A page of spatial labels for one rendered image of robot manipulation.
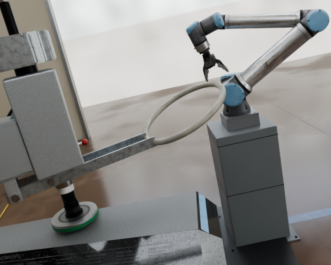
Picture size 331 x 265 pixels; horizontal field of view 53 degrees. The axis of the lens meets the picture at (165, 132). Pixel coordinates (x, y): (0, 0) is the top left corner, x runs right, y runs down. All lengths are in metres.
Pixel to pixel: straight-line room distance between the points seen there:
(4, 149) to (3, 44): 0.39
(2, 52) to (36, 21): 4.95
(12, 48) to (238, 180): 1.59
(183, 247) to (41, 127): 0.73
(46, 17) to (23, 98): 4.93
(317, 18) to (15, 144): 1.62
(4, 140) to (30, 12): 5.04
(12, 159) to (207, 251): 0.84
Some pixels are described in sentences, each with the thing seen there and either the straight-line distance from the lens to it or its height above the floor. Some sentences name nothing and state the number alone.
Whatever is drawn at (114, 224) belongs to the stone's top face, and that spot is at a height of 0.80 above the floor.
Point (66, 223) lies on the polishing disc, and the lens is 1.59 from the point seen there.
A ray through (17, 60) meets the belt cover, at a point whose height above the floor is 1.58.
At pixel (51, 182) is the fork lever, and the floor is 1.07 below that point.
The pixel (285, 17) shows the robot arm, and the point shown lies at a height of 1.49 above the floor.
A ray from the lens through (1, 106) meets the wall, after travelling 6.71.
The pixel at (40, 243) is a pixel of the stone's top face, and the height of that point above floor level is 0.80.
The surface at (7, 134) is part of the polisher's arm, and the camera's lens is 1.41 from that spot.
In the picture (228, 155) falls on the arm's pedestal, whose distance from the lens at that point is 2.21.
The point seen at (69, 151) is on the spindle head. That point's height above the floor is 1.18.
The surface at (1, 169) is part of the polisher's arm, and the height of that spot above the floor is 1.20.
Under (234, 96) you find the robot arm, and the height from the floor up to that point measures 1.11.
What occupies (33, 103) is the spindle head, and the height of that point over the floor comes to 1.41.
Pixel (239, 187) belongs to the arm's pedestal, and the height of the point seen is 0.47.
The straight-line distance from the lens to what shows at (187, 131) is 1.48.
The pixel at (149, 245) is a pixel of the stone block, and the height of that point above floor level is 0.77.
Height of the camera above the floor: 1.56
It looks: 17 degrees down
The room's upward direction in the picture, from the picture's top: 13 degrees counter-clockwise
